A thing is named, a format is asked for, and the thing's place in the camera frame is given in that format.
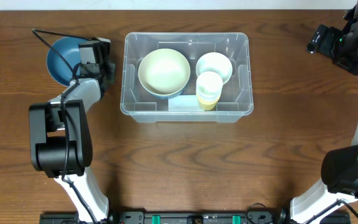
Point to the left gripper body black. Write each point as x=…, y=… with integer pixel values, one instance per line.
x=109, y=73

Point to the pink cup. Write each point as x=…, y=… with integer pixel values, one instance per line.
x=216, y=98

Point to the light blue cup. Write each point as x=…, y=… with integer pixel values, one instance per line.
x=208, y=95

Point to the dark blue bowl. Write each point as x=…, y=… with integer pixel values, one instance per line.
x=165, y=96
x=68, y=48

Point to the cream cup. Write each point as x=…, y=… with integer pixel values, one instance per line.
x=209, y=83

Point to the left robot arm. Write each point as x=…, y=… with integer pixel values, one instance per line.
x=60, y=141

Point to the yellow cup front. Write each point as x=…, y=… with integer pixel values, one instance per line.
x=207, y=107

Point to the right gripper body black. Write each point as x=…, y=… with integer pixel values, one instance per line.
x=322, y=42

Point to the cream large bowl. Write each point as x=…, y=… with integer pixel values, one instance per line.
x=164, y=71

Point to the clear plastic storage container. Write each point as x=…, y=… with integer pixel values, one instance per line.
x=236, y=99

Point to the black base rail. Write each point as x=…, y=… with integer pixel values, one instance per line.
x=257, y=217

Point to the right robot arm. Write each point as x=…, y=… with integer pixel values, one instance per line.
x=338, y=184

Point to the white small bowl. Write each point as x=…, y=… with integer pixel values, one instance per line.
x=215, y=62

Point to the yellow cup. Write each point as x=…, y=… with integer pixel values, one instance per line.
x=207, y=107
x=205, y=103

